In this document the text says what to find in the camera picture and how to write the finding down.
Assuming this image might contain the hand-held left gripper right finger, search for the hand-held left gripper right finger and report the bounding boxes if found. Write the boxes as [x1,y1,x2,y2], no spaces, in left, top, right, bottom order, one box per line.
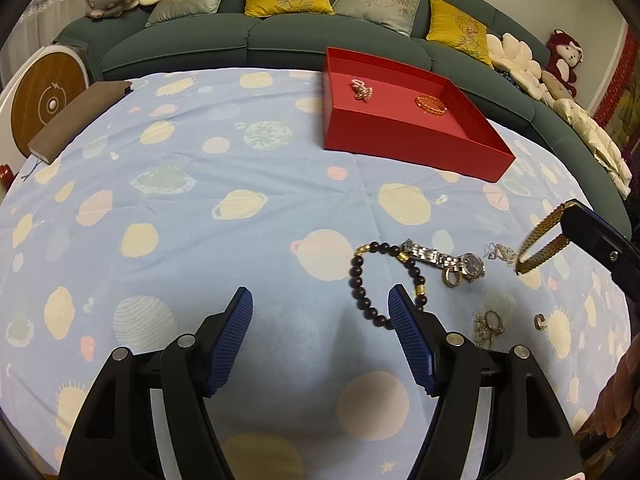
[387,284,583,480]

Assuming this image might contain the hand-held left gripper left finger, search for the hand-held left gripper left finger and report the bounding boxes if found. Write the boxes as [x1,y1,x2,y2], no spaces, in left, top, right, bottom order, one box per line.
[59,286,254,480]

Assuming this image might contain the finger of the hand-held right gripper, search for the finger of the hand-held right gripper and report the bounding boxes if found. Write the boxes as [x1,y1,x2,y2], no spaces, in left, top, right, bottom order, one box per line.
[561,199,640,306]

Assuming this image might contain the silver wristwatch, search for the silver wristwatch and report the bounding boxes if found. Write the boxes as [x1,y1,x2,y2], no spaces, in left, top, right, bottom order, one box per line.
[402,238,487,281]

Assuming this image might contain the small ring with chain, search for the small ring with chain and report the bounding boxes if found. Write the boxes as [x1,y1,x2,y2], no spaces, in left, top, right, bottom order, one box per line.
[472,311,501,350]

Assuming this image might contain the red monkey plush toy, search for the red monkey plush toy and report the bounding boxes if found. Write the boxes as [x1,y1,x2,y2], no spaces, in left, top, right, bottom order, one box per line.
[545,29,585,99]

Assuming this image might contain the red wall hanging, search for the red wall hanging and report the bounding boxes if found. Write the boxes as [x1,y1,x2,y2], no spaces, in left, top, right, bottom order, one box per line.
[595,25,632,127]

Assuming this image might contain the brown book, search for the brown book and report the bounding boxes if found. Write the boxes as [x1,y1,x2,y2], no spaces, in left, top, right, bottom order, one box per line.
[27,80,133,165]

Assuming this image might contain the dark green sofa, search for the dark green sofa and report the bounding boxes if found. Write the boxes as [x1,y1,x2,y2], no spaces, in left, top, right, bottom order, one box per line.
[52,0,633,241]

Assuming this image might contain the large white flower cushion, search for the large white flower cushion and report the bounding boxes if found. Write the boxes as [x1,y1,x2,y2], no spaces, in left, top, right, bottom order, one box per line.
[486,32,548,102]

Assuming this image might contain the thin silver necklace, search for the thin silver necklace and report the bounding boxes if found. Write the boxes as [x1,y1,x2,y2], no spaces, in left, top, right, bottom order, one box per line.
[485,242,519,266]

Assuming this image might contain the person's right hand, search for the person's right hand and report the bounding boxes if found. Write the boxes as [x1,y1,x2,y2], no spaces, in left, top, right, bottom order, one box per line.
[580,335,640,456]

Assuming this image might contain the beige plush toy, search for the beige plush toy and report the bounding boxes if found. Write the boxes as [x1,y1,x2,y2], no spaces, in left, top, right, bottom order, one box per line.
[540,70,577,111]

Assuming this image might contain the cream quilted blanket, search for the cream quilted blanket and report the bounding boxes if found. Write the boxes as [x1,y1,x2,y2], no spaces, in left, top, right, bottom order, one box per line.
[552,97,634,197]

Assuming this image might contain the gold wristwatch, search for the gold wristwatch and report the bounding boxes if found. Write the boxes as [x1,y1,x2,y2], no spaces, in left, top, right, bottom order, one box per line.
[515,202,574,276]

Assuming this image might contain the red cardboard box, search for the red cardboard box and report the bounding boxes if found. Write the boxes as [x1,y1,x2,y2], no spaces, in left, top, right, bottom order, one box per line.
[320,46,517,183]

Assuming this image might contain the blue planet print tablecloth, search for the blue planet print tablecloth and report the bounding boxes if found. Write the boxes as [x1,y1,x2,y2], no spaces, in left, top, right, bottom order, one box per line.
[0,67,632,480]

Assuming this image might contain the dark bead bracelet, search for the dark bead bracelet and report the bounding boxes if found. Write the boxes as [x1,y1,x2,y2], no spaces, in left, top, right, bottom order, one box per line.
[349,241,431,329]

